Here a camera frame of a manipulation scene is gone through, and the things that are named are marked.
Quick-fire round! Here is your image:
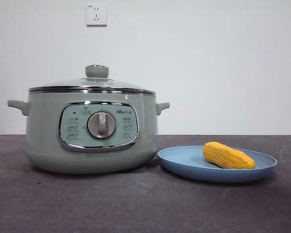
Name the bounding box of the white wall socket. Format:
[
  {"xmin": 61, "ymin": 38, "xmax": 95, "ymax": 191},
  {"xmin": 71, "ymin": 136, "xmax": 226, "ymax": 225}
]
[{"xmin": 86, "ymin": 3, "xmax": 108, "ymax": 27}]

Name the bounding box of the glass lid with green knob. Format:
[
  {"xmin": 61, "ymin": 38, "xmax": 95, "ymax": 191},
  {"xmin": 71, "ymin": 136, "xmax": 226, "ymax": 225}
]
[{"xmin": 28, "ymin": 64, "xmax": 156, "ymax": 94}]

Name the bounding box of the blue round plate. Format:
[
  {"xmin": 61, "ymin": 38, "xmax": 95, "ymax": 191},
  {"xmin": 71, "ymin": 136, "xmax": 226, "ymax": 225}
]
[{"xmin": 157, "ymin": 145, "xmax": 278, "ymax": 183}]

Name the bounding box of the pale green electric steamer pot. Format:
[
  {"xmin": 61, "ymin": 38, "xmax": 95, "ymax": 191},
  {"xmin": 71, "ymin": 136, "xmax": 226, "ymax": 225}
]
[{"xmin": 6, "ymin": 91, "xmax": 171, "ymax": 174}]

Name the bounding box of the yellow corn cob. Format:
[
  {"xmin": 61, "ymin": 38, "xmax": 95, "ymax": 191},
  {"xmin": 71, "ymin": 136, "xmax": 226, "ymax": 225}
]
[{"xmin": 203, "ymin": 141, "xmax": 257, "ymax": 170}]

